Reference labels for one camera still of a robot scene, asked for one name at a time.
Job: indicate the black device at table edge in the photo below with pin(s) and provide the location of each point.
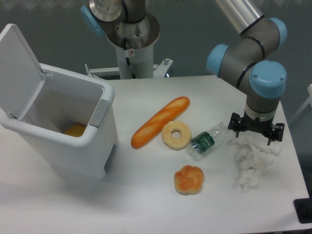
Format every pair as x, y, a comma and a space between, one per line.
303, 208

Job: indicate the white bin lid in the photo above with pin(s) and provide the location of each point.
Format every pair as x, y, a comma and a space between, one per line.
21, 75

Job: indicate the white trash bin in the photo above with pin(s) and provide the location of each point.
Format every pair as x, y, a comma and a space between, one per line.
67, 98

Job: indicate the crumpled white tissue paper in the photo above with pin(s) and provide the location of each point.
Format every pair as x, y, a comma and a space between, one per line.
252, 158

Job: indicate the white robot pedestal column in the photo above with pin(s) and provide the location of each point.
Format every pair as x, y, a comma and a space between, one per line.
134, 42

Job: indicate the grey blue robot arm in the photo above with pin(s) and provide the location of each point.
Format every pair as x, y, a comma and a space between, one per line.
243, 66

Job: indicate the white furniture piece right edge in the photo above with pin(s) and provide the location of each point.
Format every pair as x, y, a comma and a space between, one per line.
303, 110

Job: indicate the orange object inside bin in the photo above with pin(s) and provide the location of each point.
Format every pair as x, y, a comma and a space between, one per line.
75, 130

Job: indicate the crushed plastic bottle green label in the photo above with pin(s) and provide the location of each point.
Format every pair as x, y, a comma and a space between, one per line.
207, 141

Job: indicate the white metal base frame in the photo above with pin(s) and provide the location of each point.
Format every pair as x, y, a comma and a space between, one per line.
129, 72

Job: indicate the long orange baguette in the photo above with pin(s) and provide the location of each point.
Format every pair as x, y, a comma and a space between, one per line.
155, 124

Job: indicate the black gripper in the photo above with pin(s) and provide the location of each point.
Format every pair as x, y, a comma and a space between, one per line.
241, 124

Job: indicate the pale ring doughnut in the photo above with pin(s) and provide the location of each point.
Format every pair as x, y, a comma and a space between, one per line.
176, 135

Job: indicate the round knotted bread roll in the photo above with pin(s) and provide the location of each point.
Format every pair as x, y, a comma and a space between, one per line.
189, 180

